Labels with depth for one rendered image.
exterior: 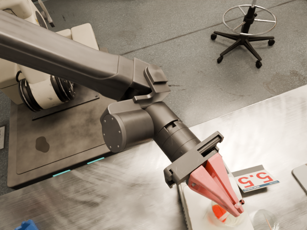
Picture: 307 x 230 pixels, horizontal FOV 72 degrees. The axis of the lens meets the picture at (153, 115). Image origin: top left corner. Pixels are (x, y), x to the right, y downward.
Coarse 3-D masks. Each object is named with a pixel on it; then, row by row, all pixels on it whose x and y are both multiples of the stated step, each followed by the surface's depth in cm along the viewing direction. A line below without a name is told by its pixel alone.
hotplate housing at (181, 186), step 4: (224, 164) 53; (228, 168) 52; (228, 176) 49; (232, 176) 50; (180, 184) 50; (184, 184) 49; (180, 188) 49; (180, 192) 49; (180, 196) 51; (184, 200) 48; (184, 204) 47; (184, 208) 47; (184, 212) 49; (188, 216) 46; (188, 220) 45; (188, 224) 45; (188, 228) 45
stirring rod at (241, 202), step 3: (240, 201) 25; (243, 201) 25; (237, 204) 26; (240, 204) 25; (234, 207) 27; (237, 207) 26; (225, 213) 32; (228, 213) 31; (222, 216) 34; (225, 216) 33; (219, 219) 37; (222, 219) 35
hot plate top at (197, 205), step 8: (232, 184) 46; (184, 192) 47; (192, 192) 46; (192, 200) 45; (200, 200) 45; (208, 200) 45; (192, 208) 45; (200, 208) 44; (192, 216) 44; (200, 216) 44; (248, 216) 43; (192, 224) 43; (200, 224) 43; (208, 224) 43; (248, 224) 42
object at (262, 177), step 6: (252, 174) 55; (258, 174) 54; (264, 174) 54; (240, 180) 54; (246, 180) 53; (252, 180) 53; (258, 180) 52; (264, 180) 52; (270, 180) 51; (246, 186) 51; (252, 186) 51
